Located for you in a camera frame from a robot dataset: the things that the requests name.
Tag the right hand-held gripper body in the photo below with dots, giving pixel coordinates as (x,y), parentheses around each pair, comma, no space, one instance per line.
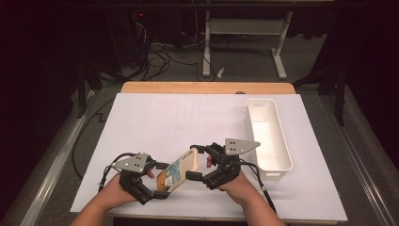
(226,169)

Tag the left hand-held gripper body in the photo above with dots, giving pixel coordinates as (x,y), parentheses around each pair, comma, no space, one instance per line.
(133,161)

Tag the orange and white packet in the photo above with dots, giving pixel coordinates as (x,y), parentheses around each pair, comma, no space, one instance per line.
(177,171)

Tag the white plastic bin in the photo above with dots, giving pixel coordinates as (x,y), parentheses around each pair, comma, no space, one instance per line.
(269,138)

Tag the person's right hand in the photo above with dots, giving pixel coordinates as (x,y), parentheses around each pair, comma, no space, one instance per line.
(243,188)

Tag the person's left hand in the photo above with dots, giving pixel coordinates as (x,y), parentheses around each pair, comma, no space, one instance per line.
(114,196)

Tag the white table sheet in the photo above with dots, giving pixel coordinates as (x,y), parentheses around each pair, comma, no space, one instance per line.
(188,119)

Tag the small white floor object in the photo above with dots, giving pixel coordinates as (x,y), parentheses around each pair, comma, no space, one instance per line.
(220,72)

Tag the black metal stand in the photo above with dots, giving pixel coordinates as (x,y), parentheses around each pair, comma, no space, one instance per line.
(82,91)
(340,94)

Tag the dark computer tower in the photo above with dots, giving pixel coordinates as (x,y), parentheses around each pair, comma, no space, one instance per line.
(125,37)

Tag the aluminium floor rail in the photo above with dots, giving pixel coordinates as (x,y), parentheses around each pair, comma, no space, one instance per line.
(56,166)
(354,150)

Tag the white metal stand frame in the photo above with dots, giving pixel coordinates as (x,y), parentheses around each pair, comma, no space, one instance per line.
(244,26)

